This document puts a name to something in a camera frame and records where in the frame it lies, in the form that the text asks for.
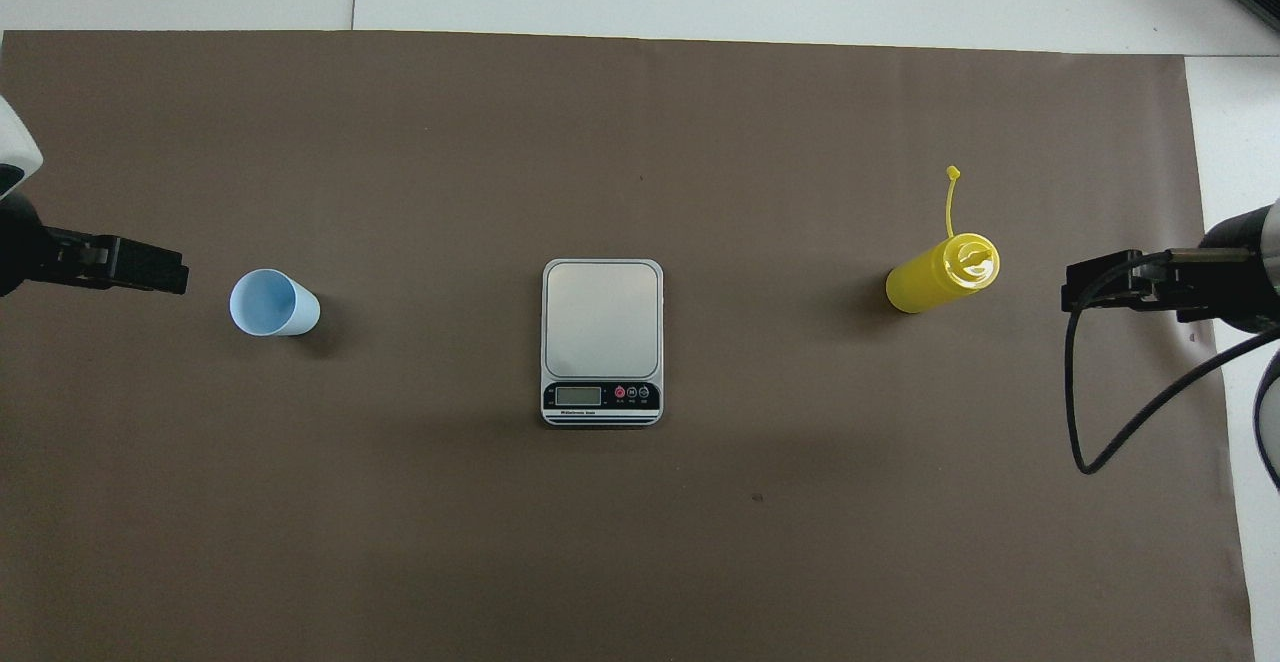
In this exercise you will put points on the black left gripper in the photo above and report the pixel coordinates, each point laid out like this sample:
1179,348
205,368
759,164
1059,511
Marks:
15,242

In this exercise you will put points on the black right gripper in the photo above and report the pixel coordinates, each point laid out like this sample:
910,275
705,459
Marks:
1235,272

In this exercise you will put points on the light blue paper cup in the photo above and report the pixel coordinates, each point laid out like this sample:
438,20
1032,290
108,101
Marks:
262,302

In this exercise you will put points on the yellow squeeze bottle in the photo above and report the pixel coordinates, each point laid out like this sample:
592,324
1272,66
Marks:
930,282

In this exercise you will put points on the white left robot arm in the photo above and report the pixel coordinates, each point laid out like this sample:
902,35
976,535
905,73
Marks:
15,147

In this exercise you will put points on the silver digital kitchen scale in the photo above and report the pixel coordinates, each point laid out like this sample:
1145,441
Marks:
600,317

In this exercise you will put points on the brown paper table mat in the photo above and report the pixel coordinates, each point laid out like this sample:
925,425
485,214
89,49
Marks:
640,142

